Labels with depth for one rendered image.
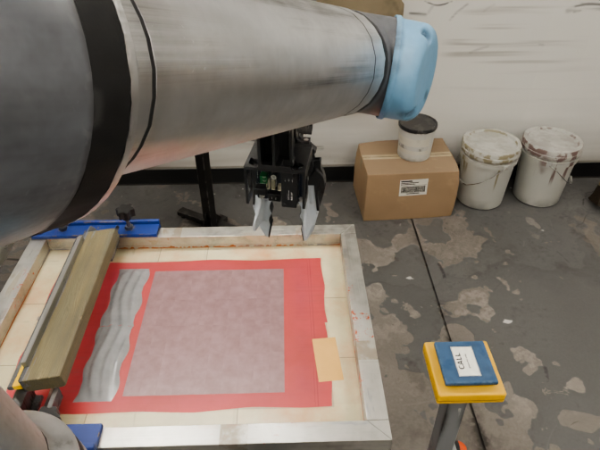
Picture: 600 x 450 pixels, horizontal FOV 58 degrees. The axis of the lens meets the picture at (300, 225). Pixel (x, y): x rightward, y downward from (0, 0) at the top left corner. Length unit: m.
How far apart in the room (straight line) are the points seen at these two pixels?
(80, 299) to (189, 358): 0.24
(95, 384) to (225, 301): 0.31
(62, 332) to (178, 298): 0.27
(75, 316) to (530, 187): 2.68
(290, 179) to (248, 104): 0.39
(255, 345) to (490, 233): 2.14
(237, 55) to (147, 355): 0.97
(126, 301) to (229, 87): 1.07
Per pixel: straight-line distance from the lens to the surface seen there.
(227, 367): 1.10
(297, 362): 1.10
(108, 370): 1.14
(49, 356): 1.07
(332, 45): 0.31
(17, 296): 1.33
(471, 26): 3.08
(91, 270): 1.21
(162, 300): 1.25
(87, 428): 1.03
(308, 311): 1.19
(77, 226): 1.44
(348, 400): 1.05
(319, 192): 0.70
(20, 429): 0.41
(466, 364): 1.13
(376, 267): 2.74
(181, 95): 0.19
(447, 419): 1.25
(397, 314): 2.53
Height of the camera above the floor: 1.82
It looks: 38 degrees down
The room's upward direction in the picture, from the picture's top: straight up
